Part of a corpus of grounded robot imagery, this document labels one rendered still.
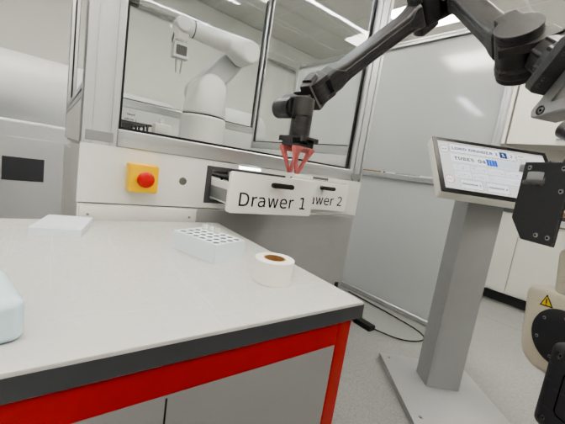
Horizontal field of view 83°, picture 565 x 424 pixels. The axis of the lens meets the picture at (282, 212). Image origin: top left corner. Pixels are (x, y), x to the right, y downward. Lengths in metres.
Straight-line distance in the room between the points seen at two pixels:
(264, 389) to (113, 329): 0.23
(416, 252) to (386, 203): 0.45
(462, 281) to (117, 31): 1.57
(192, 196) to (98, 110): 0.32
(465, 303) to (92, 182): 1.54
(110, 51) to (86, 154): 0.25
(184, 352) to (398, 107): 2.56
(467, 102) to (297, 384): 2.25
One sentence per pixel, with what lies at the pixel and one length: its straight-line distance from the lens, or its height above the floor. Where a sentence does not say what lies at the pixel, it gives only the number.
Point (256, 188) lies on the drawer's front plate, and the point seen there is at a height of 0.89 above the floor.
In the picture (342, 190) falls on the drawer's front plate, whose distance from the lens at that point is 1.31.
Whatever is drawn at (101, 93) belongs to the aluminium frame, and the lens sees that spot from 0.92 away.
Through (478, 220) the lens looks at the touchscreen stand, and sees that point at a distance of 1.65.
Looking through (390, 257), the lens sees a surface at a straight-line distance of 2.67.
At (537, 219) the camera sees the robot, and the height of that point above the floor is 0.93.
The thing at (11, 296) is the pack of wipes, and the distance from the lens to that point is 0.39.
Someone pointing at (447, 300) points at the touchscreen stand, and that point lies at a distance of 1.69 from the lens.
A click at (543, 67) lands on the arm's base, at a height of 1.17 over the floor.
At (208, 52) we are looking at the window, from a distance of 1.03.
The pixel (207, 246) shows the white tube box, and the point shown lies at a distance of 0.62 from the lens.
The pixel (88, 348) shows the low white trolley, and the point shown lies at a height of 0.76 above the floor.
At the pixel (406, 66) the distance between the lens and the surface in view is 2.85.
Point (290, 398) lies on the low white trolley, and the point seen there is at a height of 0.61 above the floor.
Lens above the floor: 0.96
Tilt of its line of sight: 8 degrees down
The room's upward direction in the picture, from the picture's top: 9 degrees clockwise
